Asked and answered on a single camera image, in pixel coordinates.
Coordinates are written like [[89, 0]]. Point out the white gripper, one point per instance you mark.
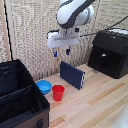
[[62, 39]]

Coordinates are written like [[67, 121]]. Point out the dark blue book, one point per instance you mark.
[[71, 75]]

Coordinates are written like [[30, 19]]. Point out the beige woven folding screen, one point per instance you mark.
[[30, 33]]

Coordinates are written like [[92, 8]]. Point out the blue bowl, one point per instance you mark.
[[43, 86]]

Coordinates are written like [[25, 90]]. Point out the red plastic cup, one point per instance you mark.
[[58, 93]]

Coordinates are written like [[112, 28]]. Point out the black hard case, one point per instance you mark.
[[110, 53]]

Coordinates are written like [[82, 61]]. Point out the black fabric storage box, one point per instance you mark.
[[20, 100]]

